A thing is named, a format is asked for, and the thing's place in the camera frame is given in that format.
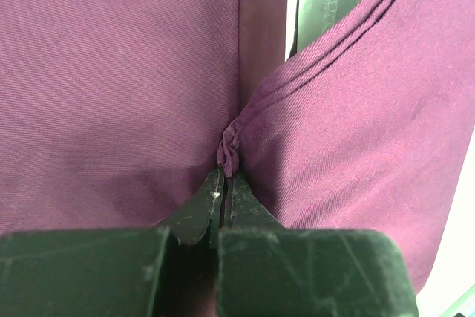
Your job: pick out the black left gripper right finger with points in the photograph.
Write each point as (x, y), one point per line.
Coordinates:
(266, 269)

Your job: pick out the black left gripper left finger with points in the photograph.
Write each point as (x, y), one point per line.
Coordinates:
(164, 270)

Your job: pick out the purple cloth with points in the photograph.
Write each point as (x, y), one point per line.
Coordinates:
(114, 112)

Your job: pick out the steel instrument tray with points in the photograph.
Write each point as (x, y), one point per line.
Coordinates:
(293, 9)

